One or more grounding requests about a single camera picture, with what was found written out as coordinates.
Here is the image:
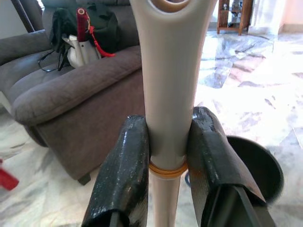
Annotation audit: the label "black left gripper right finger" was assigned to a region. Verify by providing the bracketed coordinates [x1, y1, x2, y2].
[187, 106, 276, 227]

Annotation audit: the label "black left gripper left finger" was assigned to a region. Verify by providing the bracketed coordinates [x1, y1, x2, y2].
[81, 114, 151, 227]

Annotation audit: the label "beige broom with purple bristles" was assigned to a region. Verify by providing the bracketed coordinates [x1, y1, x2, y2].
[129, 0, 217, 227]

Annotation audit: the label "black round bin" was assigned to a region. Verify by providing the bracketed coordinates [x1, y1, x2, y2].
[225, 135, 285, 207]

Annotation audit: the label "grey brown fabric sofa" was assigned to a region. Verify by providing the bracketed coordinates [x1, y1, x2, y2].
[0, 0, 152, 186]

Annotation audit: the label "red plastic object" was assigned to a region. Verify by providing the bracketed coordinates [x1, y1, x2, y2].
[0, 158, 20, 191]

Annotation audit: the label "black fabric bag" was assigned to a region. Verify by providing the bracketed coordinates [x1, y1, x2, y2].
[49, 3, 122, 54]

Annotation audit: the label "red rolled mat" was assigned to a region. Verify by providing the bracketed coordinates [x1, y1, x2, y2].
[76, 7, 89, 44]

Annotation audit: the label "brown wooden cabinet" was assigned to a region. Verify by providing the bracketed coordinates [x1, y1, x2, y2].
[216, 0, 254, 36]

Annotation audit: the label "red tassel cord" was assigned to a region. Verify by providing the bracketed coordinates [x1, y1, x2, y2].
[86, 25, 116, 58]

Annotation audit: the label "black thin cable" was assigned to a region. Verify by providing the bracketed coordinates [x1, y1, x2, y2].
[37, 46, 70, 72]

